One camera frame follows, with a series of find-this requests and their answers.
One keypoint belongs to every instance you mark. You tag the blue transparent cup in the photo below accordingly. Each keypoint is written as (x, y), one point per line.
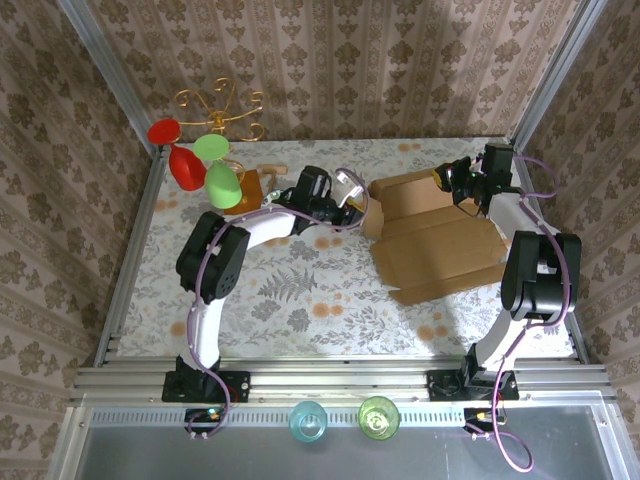
(307, 420)

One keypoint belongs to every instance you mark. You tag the green transparent cup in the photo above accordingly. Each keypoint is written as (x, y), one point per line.
(378, 417)

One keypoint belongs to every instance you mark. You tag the red plastic wine glass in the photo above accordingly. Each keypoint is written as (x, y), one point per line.
(187, 170)

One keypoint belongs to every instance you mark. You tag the small wooden mallet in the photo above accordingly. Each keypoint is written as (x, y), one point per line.
(272, 169)

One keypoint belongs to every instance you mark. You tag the small black controller board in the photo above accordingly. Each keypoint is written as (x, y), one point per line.
(202, 415)

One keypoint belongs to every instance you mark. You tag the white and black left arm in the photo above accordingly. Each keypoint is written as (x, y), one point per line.
(207, 325)

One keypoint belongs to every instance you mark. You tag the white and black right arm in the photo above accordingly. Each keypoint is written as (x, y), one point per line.
(500, 340)

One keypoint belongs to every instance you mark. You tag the aluminium frame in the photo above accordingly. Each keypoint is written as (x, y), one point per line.
(350, 380)

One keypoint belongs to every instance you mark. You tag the amber transparent box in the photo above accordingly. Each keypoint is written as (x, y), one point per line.
(250, 190)

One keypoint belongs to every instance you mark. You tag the floral table cover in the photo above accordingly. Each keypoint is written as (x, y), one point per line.
(300, 320)

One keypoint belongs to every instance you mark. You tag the grey metal panel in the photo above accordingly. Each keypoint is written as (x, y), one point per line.
(250, 455)

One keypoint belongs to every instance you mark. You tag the brown cardboard box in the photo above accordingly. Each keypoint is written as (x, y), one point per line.
(435, 250)

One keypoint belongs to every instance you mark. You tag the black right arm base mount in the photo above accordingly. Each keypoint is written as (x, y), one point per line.
(442, 387)

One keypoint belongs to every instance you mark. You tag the green plastic wine glass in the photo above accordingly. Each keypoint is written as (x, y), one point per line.
(222, 187)

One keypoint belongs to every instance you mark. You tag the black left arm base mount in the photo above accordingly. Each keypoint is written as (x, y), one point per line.
(235, 385)

